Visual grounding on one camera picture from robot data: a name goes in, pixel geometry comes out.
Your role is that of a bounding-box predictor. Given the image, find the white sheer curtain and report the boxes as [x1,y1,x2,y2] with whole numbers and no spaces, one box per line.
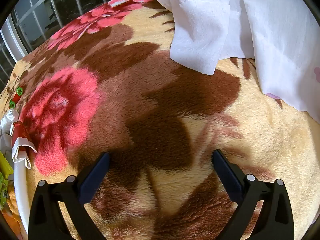
[145,0,320,118]

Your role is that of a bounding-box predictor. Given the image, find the yellow wrapper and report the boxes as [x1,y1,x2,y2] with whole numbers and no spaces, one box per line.
[0,151,14,175]

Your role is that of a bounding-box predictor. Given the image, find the floral plush blanket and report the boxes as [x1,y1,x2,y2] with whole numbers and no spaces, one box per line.
[0,0,320,240]

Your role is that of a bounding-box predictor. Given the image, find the red and white wrapper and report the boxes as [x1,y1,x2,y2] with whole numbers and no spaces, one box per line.
[11,121,38,169]

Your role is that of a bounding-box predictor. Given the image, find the white paper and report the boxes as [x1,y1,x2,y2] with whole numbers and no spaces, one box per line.
[0,109,19,135]

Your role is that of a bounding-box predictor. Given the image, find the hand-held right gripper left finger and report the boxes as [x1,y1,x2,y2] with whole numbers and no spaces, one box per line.
[28,152,111,240]

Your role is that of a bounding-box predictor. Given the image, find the green snack packet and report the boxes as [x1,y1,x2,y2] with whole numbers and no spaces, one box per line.
[0,172,12,210]

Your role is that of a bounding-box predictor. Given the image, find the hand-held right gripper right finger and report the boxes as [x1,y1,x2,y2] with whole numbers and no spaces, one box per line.
[212,149,295,240]

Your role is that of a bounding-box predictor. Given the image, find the red item with green caps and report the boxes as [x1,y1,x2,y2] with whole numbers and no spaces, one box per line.
[9,86,24,109]

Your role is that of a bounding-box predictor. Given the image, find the window metal grille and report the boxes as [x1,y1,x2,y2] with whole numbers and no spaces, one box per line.
[0,0,150,85]

